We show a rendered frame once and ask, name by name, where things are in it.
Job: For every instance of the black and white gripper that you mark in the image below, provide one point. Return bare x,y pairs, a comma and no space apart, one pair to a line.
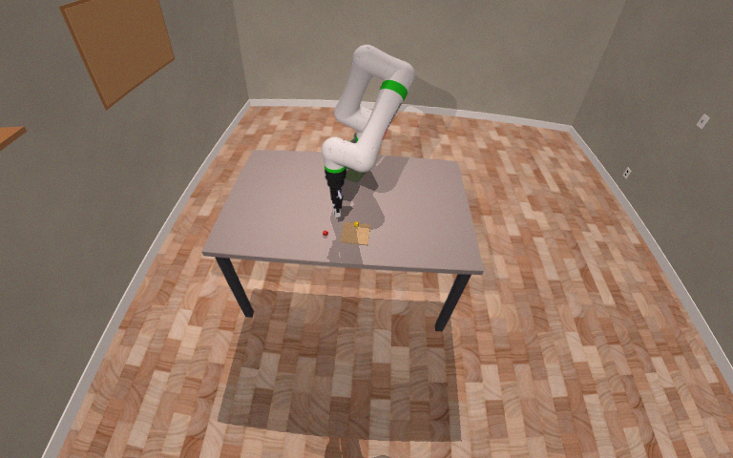
336,195

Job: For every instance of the tan flat mat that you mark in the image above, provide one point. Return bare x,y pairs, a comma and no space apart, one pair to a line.
355,235

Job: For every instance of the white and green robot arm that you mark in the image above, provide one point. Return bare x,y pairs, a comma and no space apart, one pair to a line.
398,76

